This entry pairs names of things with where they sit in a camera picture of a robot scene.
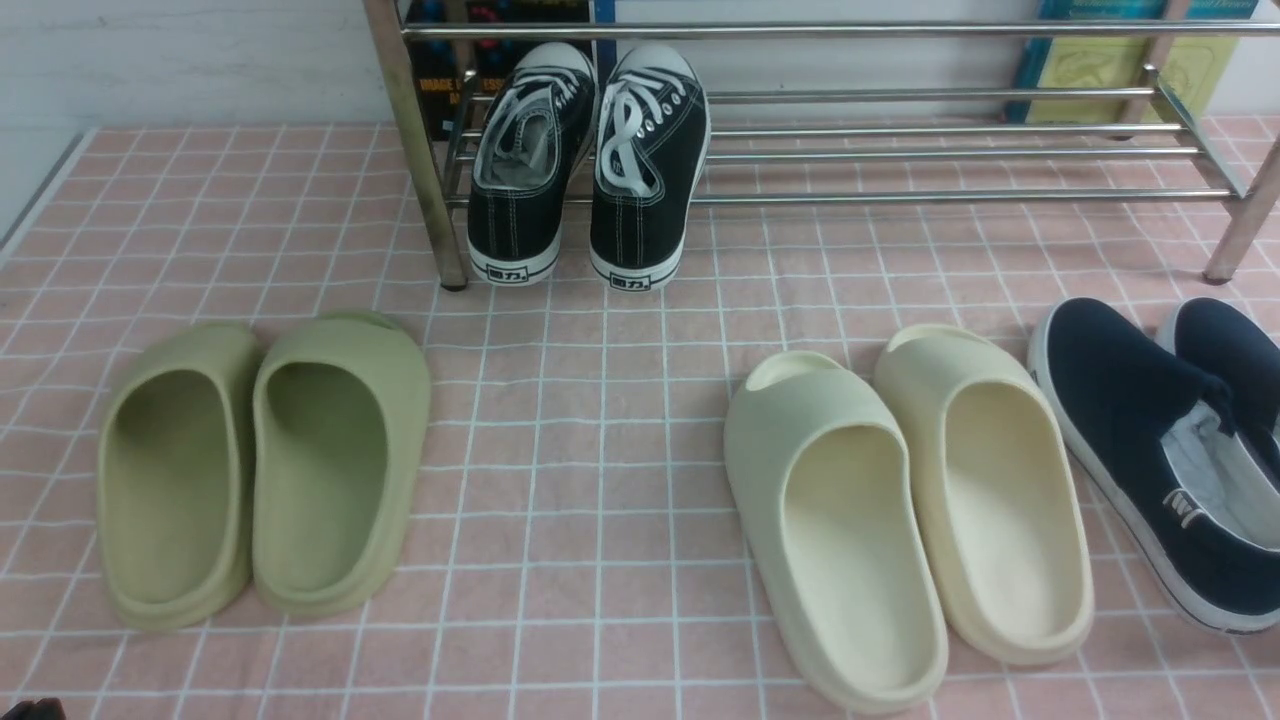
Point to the navy slip-on shoe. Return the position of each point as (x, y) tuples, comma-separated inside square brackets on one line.
[(1221, 341), (1160, 439)]

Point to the steel shoe rack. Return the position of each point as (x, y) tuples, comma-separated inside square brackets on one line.
[(1151, 109)]

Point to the pink checked floor cloth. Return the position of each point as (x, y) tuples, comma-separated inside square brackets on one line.
[(572, 549)]

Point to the left pale green slide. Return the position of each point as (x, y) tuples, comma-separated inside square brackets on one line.
[(819, 471)]

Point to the right black canvas sneaker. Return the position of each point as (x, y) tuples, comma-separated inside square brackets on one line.
[(652, 142)]

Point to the black canvas sneaker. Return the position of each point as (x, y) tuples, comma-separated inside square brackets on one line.
[(652, 142), (535, 135)]

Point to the left black canvas sneaker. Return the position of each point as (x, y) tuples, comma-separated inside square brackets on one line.
[(535, 135)]

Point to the right olive green slide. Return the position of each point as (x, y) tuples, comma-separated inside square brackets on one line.
[(340, 411)]

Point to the olive green slide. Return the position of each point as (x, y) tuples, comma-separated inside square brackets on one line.
[(340, 411), (174, 481)]

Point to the black printed box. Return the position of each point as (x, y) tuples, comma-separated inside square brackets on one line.
[(436, 68)]

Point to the right cream slide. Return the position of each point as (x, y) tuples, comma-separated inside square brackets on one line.
[(993, 494)]

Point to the left olive green slide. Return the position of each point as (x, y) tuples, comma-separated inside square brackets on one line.
[(174, 481)]

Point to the dark object at corner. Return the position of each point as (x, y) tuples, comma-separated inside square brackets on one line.
[(44, 709)]

